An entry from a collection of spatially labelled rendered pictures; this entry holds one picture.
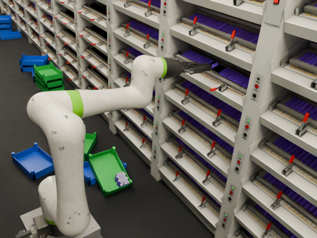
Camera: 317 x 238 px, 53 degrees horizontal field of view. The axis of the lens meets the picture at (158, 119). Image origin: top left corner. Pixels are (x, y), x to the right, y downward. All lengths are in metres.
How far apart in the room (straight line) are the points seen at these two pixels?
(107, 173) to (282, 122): 1.34
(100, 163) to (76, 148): 1.28
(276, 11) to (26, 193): 1.85
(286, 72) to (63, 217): 1.00
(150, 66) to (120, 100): 0.19
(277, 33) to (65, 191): 0.96
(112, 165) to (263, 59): 1.39
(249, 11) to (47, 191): 1.08
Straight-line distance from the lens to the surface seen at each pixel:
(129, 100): 1.32
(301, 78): 1.30
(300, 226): 1.53
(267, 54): 1.33
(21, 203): 2.28
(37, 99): 1.15
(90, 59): 3.00
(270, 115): 1.41
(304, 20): 1.27
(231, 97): 1.51
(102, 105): 1.25
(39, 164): 2.55
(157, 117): 2.07
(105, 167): 2.32
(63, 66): 3.93
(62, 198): 1.20
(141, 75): 1.33
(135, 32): 2.27
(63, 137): 1.01
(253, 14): 1.37
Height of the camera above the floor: 1.55
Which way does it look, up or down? 30 degrees down
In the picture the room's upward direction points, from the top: 4 degrees clockwise
